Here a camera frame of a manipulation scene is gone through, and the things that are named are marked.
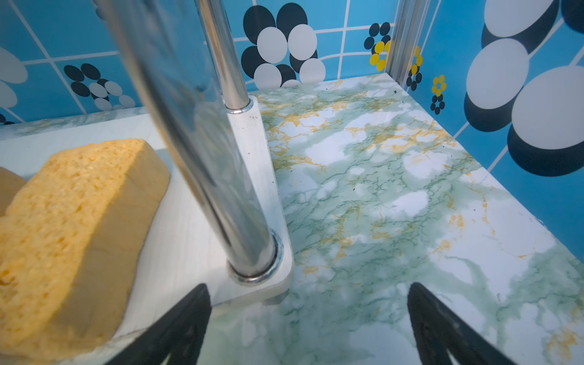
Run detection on orange sponge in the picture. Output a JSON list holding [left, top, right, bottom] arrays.
[[1, 139, 170, 361], [0, 167, 27, 217]]

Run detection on white two-tier shelf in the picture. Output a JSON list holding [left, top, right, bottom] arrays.
[[1, 1, 294, 364]]

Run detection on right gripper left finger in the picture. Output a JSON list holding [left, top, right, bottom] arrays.
[[106, 284, 212, 365]]

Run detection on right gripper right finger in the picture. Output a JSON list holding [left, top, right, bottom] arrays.
[[407, 282, 513, 365]]

